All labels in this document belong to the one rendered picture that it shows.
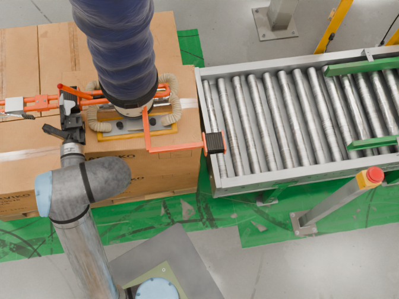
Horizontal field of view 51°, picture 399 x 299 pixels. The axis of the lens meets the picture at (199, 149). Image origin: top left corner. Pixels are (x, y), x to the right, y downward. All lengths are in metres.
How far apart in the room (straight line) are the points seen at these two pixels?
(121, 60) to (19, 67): 1.30
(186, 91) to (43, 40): 1.05
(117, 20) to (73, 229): 0.58
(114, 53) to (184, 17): 2.02
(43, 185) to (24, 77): 1.44
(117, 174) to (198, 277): 0.83
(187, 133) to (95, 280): 0.75
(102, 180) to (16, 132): 1.30
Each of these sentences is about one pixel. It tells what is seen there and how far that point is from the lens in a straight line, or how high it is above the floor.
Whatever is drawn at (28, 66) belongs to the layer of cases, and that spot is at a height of 0.54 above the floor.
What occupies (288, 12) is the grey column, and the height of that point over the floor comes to 0.21.
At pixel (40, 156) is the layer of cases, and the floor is 0.54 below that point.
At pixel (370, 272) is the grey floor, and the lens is 2.87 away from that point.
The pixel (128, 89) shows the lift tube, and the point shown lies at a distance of 1.51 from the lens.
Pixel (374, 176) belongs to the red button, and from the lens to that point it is 1.82.
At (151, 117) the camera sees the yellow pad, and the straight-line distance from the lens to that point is 1.81.
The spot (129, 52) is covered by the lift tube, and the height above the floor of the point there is 1.51.
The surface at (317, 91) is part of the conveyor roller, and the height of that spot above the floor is 0.55.
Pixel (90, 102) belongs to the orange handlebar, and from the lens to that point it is 1.75.
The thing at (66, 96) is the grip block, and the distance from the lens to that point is 1.77.
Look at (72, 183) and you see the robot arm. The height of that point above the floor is 1.54.
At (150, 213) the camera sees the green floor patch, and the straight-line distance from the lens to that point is 2.67.
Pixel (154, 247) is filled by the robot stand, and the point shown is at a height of 0.75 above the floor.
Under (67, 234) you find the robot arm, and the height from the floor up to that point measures 1.42.
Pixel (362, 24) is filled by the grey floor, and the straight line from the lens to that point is 3.59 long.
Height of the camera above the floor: 2.61
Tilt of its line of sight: 69 degrees down
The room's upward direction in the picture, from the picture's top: 8 degrees clockwise
